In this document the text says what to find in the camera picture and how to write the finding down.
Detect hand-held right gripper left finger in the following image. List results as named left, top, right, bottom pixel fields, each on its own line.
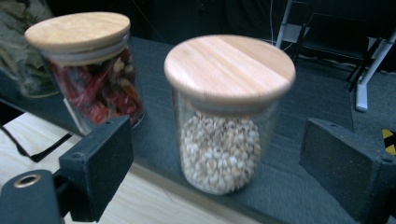
left=58, top=115, right=134, bottom=223

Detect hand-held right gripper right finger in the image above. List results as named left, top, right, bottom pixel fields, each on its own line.
left=298, top=117, right=396, bottom=224

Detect black raised shelf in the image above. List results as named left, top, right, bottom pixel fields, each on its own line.
left=0, top=35, right=396, bottom=224

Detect glass jar red chilies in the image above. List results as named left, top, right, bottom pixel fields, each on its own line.
left=23, top=11, right=146, bottom=136

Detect glass jar white grains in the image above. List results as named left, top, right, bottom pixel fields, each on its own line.
left=163, top=34, right=297, bottom=196

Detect tall glass jar dried leaves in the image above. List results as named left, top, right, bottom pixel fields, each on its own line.
left=0, top=0, right=61, bottom=99

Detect black stand with striped base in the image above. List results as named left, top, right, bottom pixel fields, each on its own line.
left=381, top=128, right=396, bottom=157

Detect black chair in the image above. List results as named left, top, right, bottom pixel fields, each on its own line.
left=291, top=11, right=387, bottom=91

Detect white desk frame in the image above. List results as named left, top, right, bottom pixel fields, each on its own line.
left=275, top=0, right=396, bottom=113

